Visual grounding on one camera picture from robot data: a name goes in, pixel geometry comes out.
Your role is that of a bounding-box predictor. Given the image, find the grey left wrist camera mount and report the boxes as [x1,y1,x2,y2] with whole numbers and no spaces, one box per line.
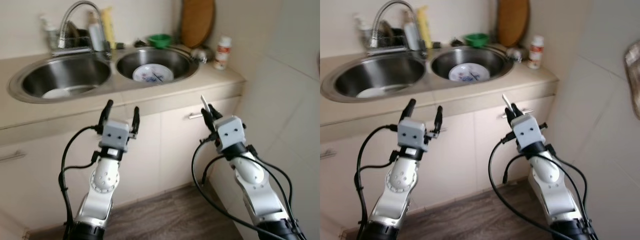
[397,117,428,150]
[98,120,132,151]

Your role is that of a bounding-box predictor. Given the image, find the brown striped hanging towel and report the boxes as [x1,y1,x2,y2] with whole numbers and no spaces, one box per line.
[624,41,640,121]

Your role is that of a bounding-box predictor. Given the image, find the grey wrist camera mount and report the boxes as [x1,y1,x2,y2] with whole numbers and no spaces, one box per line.
[215,116,247,151]
[511,115,546,148]
[98,120,132,151]
[397,117,428,150]

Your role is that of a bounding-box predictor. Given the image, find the white flower patterned plate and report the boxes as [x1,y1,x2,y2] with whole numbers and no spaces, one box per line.
[448,62,491,82]
[132,63,175,83]

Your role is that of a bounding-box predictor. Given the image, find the white bottle with red label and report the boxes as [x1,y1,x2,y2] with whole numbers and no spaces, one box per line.
[528,35,546,70]
[214,36,233,71]

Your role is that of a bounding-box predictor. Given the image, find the wooden cutting board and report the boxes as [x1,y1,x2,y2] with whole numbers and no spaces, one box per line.
[180,0,217,49]
[496,0,531,48]

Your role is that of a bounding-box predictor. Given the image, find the yellow dish soap bottle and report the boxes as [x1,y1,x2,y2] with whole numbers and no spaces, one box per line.
[101,7,117,50]
[416,6,432,50]

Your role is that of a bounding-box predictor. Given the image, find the curved steel faucet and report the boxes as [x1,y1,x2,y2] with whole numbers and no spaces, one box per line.
[50,0,113,58]
[370,0,426,56]

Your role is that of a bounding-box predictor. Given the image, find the plain white plate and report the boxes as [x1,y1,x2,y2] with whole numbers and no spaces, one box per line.
[42,85,93,99]
[357,84,406,99]

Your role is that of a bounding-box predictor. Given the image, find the grey white spray bottle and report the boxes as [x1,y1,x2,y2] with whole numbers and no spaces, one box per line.
[87,12,106,52]
[402,12,421,51]

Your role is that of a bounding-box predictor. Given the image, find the green plastic bowl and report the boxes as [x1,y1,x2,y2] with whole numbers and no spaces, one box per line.
[463,33,491,48]
[147,33,173,49]

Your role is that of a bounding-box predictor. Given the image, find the beige kitchen cabinet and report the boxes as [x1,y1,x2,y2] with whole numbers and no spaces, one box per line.
[0,47,247,236]
[320,47,560,236]

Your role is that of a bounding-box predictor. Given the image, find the clear pump dispenser bottle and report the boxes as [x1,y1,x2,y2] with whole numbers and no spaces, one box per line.
[354,14,373,48]
[40,14,60,51]

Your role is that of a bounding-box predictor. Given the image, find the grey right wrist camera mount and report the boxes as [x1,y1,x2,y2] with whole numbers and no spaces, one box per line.
[511,115,546,148]
[215,116,247,151]

